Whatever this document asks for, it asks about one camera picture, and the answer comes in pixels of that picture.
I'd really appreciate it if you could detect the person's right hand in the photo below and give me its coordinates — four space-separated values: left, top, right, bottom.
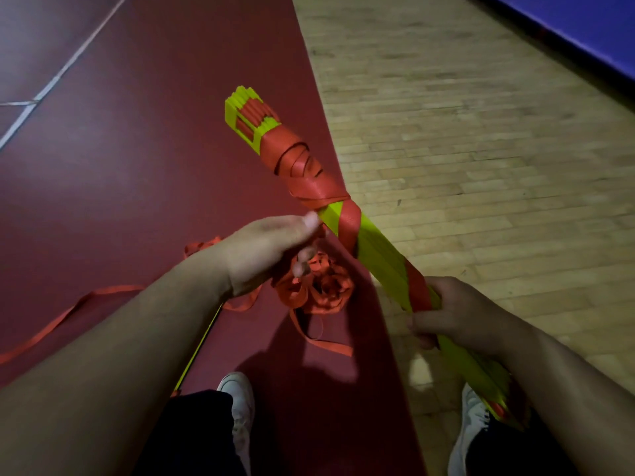
406 276 532 361

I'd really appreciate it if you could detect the person's left hand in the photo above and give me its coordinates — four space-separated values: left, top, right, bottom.
207 211 324 299

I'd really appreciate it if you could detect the person's left forearm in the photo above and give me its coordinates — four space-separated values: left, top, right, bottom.
0 252 235 476

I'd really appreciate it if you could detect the person's right forearm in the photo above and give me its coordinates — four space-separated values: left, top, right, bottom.
503 327 635 476

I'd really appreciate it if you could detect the white right shoe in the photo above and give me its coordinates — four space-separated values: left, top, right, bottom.
447 383 493 476

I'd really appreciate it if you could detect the white shoe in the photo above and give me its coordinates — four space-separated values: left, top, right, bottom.
216 371 257 476
447 383 493 476

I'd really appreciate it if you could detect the black right trouser leg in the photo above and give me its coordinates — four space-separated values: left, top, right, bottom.
465 405 582 476

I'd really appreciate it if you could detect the black trouser leg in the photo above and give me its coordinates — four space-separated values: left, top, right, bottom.
132 389 247 476
465 405 582 476

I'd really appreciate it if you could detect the white left shoe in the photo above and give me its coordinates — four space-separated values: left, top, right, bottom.
216 371 257 476

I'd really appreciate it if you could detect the black left trouser leg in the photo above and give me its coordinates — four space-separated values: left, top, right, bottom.
132 389 247 476

